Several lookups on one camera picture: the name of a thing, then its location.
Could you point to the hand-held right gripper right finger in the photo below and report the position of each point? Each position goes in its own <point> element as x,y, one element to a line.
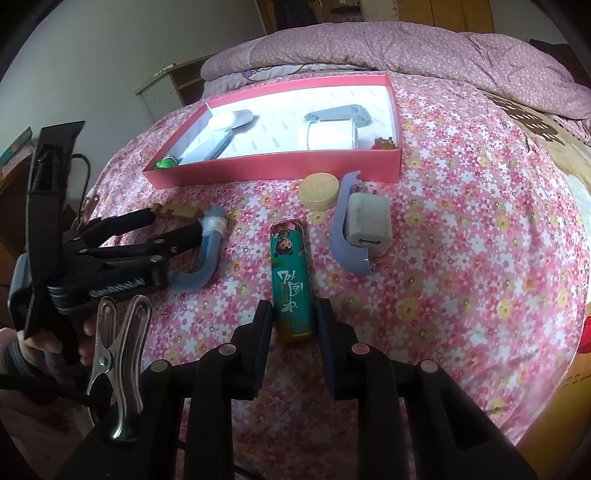
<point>328,350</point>

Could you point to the green and white box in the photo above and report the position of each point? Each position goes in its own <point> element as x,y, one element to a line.
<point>16,152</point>

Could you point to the white and wooden nightstand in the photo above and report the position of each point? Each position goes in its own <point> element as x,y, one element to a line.
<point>161,97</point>

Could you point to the wooden wardrobe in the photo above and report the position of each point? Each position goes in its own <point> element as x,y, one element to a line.
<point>443,14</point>

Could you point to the white jar with orange label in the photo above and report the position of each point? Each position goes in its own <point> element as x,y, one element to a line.
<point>328,136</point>

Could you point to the floral bedsheet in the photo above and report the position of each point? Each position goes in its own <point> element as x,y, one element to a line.
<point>461,230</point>

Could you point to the white charger adapter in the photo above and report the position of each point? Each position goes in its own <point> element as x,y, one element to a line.
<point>367,217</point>

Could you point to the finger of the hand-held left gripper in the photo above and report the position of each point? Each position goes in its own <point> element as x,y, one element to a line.
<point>124,221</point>
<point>175,236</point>

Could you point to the metal spring clip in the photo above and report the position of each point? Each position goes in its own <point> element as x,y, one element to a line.
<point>117,369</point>

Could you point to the golden patterned blanket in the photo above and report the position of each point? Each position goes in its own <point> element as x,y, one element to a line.
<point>535,122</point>

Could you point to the small green toy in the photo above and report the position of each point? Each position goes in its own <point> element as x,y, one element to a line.
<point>166,162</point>

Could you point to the red cloth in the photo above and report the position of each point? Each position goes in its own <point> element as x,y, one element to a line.
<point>586,334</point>

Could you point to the person's left forearm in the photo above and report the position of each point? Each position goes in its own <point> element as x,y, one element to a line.
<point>14,357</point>

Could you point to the white plastic cylinder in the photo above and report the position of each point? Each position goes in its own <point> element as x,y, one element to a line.
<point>231,120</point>

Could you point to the grey plastic plate with holes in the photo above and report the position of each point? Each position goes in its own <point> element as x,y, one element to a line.
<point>341,112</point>

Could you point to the pink floral quilt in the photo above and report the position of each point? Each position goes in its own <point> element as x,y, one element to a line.
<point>415,50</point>

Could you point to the beige round cap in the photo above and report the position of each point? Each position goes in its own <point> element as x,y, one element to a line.
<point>319,189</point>

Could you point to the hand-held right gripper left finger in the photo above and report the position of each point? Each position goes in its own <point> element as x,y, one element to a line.
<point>259,346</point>

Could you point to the pink cardboard box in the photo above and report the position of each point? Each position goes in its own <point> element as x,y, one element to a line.
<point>277,168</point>

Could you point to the pale blue plastic bar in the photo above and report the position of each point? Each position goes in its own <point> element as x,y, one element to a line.
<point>205,147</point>

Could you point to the green cartoon lighter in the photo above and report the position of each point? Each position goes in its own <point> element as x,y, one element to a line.
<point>291,277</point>

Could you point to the wooden cabinet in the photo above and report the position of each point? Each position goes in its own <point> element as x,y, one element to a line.
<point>369,14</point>

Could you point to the wooden puzzle block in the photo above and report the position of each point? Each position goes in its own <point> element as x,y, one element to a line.
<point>178,211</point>

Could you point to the dark wooden headboard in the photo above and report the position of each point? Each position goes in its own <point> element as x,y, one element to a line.
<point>549,48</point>

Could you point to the person's left hand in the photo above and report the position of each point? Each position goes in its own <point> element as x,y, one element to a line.
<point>44,344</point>

